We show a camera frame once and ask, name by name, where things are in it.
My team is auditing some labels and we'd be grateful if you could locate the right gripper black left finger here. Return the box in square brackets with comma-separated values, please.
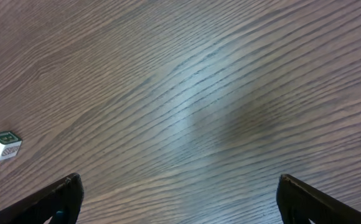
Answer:
[0, 173, 84, 224]

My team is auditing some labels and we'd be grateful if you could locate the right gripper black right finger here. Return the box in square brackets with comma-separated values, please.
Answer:
[276, 174, 361, 224]

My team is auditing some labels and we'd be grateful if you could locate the natural wood block right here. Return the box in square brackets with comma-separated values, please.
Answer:
[0, 131, 22, 161]

